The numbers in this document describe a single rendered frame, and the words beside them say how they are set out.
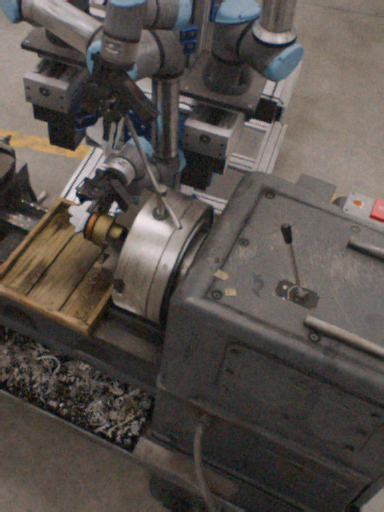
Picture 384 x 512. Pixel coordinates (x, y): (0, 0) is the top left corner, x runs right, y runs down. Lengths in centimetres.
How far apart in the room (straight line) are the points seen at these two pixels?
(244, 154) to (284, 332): 197
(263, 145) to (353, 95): 104
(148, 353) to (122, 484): 87
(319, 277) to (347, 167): 224
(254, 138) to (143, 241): 191
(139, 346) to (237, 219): 45
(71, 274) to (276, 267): 64
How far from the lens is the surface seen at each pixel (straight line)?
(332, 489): 168
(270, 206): 142
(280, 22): 165
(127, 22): 128
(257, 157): 308
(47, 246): 178
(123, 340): 162
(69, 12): 170
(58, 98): 193
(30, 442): 246
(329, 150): 359
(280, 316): 124
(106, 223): 152
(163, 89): 167
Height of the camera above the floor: 227
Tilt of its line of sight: 51 degrees down
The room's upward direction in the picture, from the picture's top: 10 degrees clockwise
